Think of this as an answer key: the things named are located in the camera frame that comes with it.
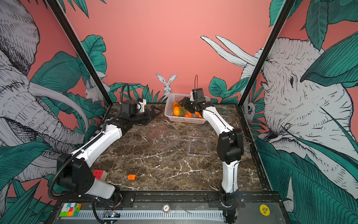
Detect orange with leaf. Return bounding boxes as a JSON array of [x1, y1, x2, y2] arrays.
[[185, 111, 192, 118]]

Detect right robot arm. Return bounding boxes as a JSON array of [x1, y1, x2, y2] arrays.
[[182, 88, 244, 194]]

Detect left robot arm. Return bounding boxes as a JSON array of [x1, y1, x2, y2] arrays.
[[48, 99, 162, 207]]

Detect white plastic basket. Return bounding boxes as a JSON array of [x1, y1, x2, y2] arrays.
[[165, 93, 206, 124]]

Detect small orange block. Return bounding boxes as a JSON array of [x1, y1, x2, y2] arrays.
[[127, 174, 136, 181]]

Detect red cube on table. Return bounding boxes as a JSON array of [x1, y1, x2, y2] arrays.
[[93, 169, 108, 181]]

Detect small circuit board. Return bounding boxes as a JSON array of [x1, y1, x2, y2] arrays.
[[103, 210, 121, 219]]

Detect yellow round sticker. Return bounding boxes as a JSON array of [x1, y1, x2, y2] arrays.
[[260, 204, 270, 216]]

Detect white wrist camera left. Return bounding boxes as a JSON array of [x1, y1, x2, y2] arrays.
[[137, 98, 146, 113]]

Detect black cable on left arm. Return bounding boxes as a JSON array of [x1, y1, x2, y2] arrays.
[[47, 131, 104, 200]]

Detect colourful cube on rail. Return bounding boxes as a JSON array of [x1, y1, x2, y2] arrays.
[[59, 203, 82, 217]]

